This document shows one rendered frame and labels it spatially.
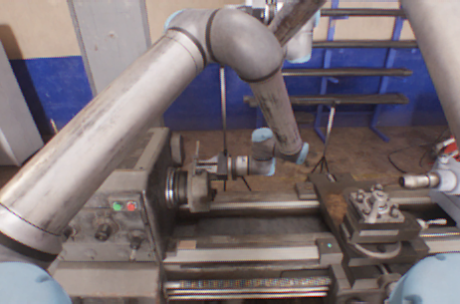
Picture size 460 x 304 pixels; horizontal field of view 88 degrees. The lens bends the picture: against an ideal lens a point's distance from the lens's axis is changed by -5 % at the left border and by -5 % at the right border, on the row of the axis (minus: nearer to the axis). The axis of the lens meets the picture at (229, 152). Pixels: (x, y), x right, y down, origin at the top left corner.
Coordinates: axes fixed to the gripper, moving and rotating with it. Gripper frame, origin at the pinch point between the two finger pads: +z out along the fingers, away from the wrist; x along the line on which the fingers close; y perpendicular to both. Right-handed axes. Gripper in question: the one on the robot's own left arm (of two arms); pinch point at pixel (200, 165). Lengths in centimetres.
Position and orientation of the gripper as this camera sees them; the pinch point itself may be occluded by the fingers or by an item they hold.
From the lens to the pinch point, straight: 116.2
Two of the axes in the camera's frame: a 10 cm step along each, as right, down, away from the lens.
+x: -0.4, 7.6, -6.5
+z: -10.0, 0.1, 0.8
